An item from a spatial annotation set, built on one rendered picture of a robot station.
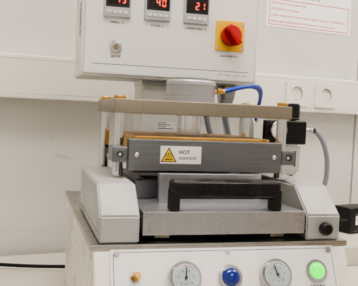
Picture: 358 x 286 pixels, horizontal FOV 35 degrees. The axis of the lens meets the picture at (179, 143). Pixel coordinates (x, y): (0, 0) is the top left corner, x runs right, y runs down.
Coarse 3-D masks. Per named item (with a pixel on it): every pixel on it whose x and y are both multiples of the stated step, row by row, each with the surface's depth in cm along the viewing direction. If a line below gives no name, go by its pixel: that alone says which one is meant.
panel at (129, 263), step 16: (112, 256) 69; (128, 256) 69; (144, 256) 70; (160, 256) 70; (176, 256) 71; (192, 256) 71; (208, 256) 72; (224, 256) 72; (240, 256) 73; (256, 256) 73; (272, 256) 74; (288, 256) 74; (304, 256) 75; (320, 256) 75; (112, 272) 68; (128, 272) 68; (144, 272) 69; (160, 272) 69; (208, 272) 71; (240, 272) 71; (256, 272) 72; (304, 272) 74
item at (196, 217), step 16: (160, 176) 77; (176, 176) 78; (192, 176) 79; (208, 176) 79; (224, 176) 80; (240, 176) 80; (256, 176) 81; (160, 192) 78; (144, 208) 72; (160, 208) 73; (192, 208) 74; (208, 208) 74; (224, 208) 75; (240, 208) 76; (256, 208) 76; (288, 208) 77; (144, 224) 70; (160, 224) 71; (176, 224) 71; (192, 224) 72; (208, 224) 72; (224, 224) 73; (240, 224) 73; (256, 224) 74; (272, 224) 75; (288, 224) 75; (304, 224) 76
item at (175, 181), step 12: (180, 180) 71; (192, 180) 72; (204, 180) 72; (216, 180) 72; (228, 180) 73; (240, 180) 73; (252, 180) 74; (264, 180) 74; (276, 180) 75; (168, 192) 72; (180, 192) 71; (192, 192) 71; (204, 192) 72; (216, 192) 72; (228, 192) 73; (240, 192) 73; (252, 192) 74; (264, 192) 74; (276, 192) 74; (168, 204) 72; (276, 204) 74
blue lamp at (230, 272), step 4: (228, 268) 71; (232, 268) 71; (224, 272) 71; (228, 272) 70; (232, 272) 70; (236, 272) 71; (224, 276) 70; (228, 276) 70; (232, 276) 70; (236, 276) 70; (224, 280) 70; (228, 280) 70; (232, 280) 70; (236, 280) 70; (228, 284) 70; (232, 284) 70; (236, 284) 71
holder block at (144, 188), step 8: (128, 176) 86; (136, 176) 85; (144, 176) 87; (152, 176) 88; (136, 184) 81; (144, 184) 81; (152, 184) 82; (136, 192) 81; (144, 192) 81; (152, 192) 82
